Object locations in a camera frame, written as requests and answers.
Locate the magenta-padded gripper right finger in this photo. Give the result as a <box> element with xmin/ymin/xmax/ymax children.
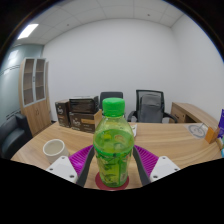
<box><xmin>132</xmin><ymin>144</ymin><xmax>182</xmax><ymax>187</ymax></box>

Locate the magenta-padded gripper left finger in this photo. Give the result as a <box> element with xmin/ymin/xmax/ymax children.
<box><xmin>45</xmin><ymin>144</ymin><xmax>96</xmax><ymax>188</ymax></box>

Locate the green drink bottle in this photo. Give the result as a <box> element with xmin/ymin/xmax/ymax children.
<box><xmin>92</xmin><ymin>97</ymin><xmax>135</xmax><ymax>189</ymax></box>

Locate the brown carton box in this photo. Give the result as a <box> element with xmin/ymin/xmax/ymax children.
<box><xmin>68</xmin><ymin>109</ymin><xmax>103</xmax><ymax>134</ymax></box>

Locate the round white disc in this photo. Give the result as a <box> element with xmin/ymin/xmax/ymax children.
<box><xmin>187</xmin><ymin>123</ymin><xmax>207</xmax><ymax>140</ymax></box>

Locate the small dark brown box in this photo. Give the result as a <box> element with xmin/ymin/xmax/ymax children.
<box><xmin>54</xmin><ymin>99</ymin><xmax>72</xmax><ymax>128</ymax></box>

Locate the orange wooden box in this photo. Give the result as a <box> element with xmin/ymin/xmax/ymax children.
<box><xmin>204</xmin><ymin>126</ymin><xmax>221</xmax><ymax>144</ymax></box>

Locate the black sofa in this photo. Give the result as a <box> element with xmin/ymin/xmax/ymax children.
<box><xmin>0</xmin><ymin>112</ymin><xmax>34</xmax><ymax>160</ymax></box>

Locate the wooden shelf cabinet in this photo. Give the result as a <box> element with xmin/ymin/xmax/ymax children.
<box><xmin>18</xmin><ymin>57</ymin><xmax>53</xmax><ymax>137</ymax></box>

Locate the grey mesh office chair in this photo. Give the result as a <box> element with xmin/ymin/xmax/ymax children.
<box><xmin>126</xmin><ymin>89</ymin><xmax>179</xmax><ymax>124</ymax></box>

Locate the black ribbed box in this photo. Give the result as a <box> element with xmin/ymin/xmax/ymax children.
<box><xmin>68</xmin><ymin>95</ymin><xmax>100</xmax><ymax>114</ymax></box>

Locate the purple standing package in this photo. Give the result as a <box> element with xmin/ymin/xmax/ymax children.
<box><xmin>217</xmin><ymin>108</ymin><xmax>224</xmax><ymax>139</ymax></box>

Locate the black padded office chair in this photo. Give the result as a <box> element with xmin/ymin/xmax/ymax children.
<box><xmin>98</xmin><ymin>91</ymin><xmax>124</xmax><ymax>111</ymax></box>

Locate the long ceiling light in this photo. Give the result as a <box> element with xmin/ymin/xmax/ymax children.
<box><xmin>17</xmin><ymin>23</ymin><xmax>40</xmax><ymax>40</ymax></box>

